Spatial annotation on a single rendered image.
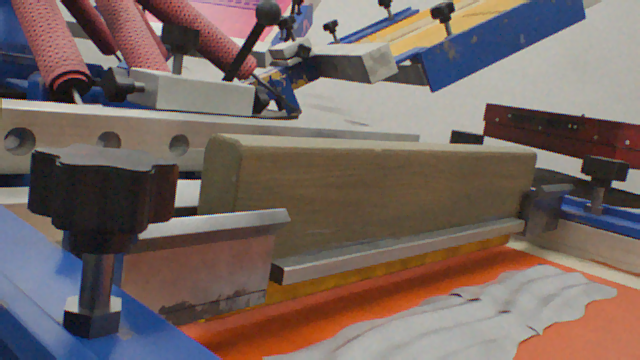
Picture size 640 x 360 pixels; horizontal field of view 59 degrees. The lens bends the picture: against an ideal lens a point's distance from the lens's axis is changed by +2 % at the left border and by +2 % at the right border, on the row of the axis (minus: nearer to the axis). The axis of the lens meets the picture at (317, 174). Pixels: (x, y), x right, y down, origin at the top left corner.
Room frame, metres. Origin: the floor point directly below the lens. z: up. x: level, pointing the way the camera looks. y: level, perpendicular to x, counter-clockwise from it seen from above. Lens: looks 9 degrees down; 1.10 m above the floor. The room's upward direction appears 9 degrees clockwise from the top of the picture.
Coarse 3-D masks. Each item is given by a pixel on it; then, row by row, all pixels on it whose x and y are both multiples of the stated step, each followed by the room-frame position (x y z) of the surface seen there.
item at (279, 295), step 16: (496, 240) 0.54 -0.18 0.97; (416, 256) 0.43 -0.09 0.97; (432, 256) 0.45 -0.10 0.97; (448, 256) 0.47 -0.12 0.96; (352, 272) 0.37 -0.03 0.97; (368, 272) 0.38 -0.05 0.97; (384, 272) 0.40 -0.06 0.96; (288, 288) 0.32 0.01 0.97; (304, 288) 0.33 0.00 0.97; (320, 288) 0.35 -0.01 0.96; (272, 304) 0.32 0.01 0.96; (208, 320) 0.28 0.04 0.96
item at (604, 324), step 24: (432, 264) 0.47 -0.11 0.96; (456, 264) 0.48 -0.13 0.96; (480, 264) 0.49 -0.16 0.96; (504, 264) 0.51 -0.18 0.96; (528, 264) 0.52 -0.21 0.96; (552, 264) 0.54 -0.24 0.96; (432, 288) 0.41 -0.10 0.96; (624, 288) 0.49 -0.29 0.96; (600, 312) 0.42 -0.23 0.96; (624, 312) 0.43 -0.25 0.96; (552, 336) 0.35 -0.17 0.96; (576, 336) 0.36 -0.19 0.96; (600, 336) 0.37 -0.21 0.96; (624, 336) 0.37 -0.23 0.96
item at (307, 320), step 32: (352, 288) 0.38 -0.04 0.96; (384, 288) 0.39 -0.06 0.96; (416, 288) 0.40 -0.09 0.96; (224, 320) 0.30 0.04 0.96; (256, 320) 0.30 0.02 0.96; (288, 320) 0.31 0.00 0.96; (320, 320) 0.32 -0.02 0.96; (352, 320) 0.33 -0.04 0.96; (224, 352) 0.26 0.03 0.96; (256, 352) 0.27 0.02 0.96; (288, 352) 0.27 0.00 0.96; (544, 352) 0.33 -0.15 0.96; (576, 352) 0.33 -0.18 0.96
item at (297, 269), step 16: (480, 224) 0.48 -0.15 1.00; (496, 224) 0.49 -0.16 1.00; (512, 224) 0.50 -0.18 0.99; (384, 240) 0.37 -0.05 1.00; (400, 240) 0.38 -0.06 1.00; (416, 240) 0.39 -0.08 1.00; (432, 240) 0.40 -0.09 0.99; (448, 240) 0.42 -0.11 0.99; (464, 240) 0.44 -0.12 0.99; (480, 240) 0.46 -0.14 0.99; (304, 256) 0.31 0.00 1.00; (320, 256) 0.32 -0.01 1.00; (336, 256) 0.32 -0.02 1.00; (352, 256) 0.33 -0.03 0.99; (368, 256) 0.34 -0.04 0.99; (384, 256) 0.35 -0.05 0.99; (400, 256) 0.37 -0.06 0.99; (272, 272) 0.29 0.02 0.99; (288, 272) 0.29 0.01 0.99; (304, 272) 0.30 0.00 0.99; (320, 272) 0.31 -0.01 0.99; (336, 272) 0.32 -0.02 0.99
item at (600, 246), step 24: (0, 192) 0.36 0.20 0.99; (24, 192) 0.37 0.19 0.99; (24, 216) 0.35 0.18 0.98; (528, 240) 0.62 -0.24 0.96; (552, 240) 0.60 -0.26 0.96; (576, 240) 0.58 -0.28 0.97; (600, 240) 0.57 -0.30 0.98; (624, 240) 0.56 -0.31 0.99; (600, 264) 0.57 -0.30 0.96; (624, 264) 0.55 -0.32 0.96
